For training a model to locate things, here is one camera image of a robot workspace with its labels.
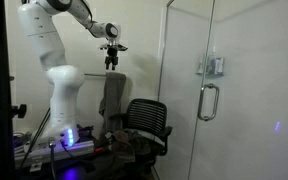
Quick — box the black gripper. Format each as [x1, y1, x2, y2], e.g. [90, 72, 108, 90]
[104, 46, 120, 72]

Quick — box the metal door handle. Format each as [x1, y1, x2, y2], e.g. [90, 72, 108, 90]
[197, 83, 221, 122]

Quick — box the glass shower door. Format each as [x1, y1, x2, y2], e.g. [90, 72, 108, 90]
[187, 0, 288, 180]

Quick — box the metal towel bar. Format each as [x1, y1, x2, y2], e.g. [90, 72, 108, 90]
[83, 73, 108, 79]

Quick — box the grey hanging towel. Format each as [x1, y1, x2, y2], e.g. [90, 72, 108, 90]
[98, 71, 128, 135]

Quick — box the black mesh office chair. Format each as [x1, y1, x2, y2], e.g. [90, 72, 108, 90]
[111, 98, 174, 158]

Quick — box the fixed glass shower panel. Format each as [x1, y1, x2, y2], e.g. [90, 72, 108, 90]
[156, 0, 216, 180]

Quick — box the brown crumpled cloth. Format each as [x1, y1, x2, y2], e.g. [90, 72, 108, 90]
[107, 128, 167, 169]

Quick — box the black orange clamp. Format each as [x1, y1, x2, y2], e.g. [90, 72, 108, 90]
[93, 145, 108, 155]

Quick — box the small shower shelf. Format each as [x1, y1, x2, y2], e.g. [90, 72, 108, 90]
[195, 70, 226, 78]

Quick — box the black stand knob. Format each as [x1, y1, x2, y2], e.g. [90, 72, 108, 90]
[11, 103, 28, 120]

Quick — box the blue tube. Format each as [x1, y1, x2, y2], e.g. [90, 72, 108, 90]
[208, 55, 218, 75]

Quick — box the black base cable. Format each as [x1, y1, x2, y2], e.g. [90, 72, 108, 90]
[18, 107, 52, 169]

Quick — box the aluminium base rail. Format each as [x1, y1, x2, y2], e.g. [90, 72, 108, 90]
[13, 138, 96, 168]

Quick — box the grey base cable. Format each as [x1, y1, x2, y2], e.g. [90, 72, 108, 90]
[47, 137, 58, 180]

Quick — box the black metal stand frame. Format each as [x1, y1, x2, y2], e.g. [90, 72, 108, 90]
[0, 0, 17, 180]

